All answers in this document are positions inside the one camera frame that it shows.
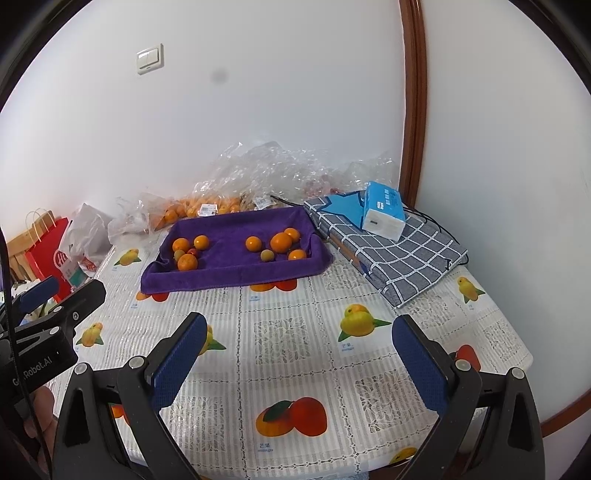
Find grey checked cloth blue star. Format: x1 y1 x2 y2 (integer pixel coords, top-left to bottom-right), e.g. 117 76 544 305
302 191 469 309

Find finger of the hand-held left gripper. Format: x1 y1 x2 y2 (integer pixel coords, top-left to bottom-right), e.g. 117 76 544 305
13 275 60 320
14 279 107 343

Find white plastic bag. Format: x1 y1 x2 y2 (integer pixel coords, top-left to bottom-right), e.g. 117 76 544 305
60 202 116 278

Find empty clear plastic bag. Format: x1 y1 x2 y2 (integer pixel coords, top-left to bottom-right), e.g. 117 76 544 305
108 196 153 243

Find person's left hand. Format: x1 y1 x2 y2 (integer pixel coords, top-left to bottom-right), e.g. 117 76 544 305
23 385 59 467

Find brown paper bag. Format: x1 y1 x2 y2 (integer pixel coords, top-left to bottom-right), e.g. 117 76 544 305
7 208 56 282

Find purple towel-lined tray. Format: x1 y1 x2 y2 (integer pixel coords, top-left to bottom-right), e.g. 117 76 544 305
140 206 334 295

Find blue tissue pack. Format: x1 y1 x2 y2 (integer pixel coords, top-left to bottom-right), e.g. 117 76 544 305
361 181 407 241

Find crumpled clear plastic bags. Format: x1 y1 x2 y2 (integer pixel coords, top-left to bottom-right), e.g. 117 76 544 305
191 141 398 200

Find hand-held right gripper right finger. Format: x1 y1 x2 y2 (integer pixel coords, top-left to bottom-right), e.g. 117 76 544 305
392 314 548 480

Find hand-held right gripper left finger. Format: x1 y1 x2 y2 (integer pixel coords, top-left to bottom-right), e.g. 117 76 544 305
52 311 208 480

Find brown wooden baseboard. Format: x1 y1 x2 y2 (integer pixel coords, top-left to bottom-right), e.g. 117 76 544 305
538 378 591 439

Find white light switch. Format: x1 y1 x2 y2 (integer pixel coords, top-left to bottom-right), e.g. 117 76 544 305
135 43 164 76

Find clear bag of oranges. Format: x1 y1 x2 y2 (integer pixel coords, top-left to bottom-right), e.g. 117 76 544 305
148 198 185 232
182 194 243 217

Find fruit-print tablecloth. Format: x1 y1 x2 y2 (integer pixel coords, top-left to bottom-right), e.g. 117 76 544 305
46 240 534 480

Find clear bag of green fruit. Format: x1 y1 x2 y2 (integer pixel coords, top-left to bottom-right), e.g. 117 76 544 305
242 194 278 212

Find brown wooden door frame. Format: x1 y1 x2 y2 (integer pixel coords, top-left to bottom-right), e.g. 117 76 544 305
398 0 428 208

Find clear bag of red fruit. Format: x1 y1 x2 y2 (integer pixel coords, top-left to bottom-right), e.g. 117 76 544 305
302 173 345 199

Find red paper bag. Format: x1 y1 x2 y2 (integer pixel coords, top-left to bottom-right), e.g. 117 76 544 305
24 217 75 303

